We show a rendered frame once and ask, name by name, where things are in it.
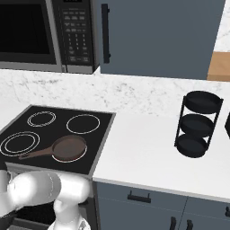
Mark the brown frying pan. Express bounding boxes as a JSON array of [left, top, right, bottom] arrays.
[[19, 134, 88, 162]]

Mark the black glass hob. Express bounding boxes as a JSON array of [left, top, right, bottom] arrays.
[[0, 104, 117, 176]]

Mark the blue-grey drawer front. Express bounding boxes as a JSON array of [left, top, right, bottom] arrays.
[[95, 181, 189, 214], [182, 196, 230, 220]]

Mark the blue-grey base cupboard door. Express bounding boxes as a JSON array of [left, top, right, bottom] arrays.
[[179, 211, 230, 230], [96, 198, 181, 230]]

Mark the black and silver microwave oven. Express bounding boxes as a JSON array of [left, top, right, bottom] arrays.
[[0, 0, 101, 75]]

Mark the black object at worktop edge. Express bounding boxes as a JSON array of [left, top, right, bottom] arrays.
[[224, 111, 230, 139]]

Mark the light wooden shelf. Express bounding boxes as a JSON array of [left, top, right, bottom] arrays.
[[207, 51, 230, 83]]

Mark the black three-tier wire stand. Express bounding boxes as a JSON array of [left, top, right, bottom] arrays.
[[173, 90, 225, 159]]

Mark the black cupboard door handle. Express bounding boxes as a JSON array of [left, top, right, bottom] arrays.
[[101, 3, 111, 65]]

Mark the blue-grey wall cupboard door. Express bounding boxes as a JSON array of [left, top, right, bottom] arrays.
[[94, 0, 226, 81]]

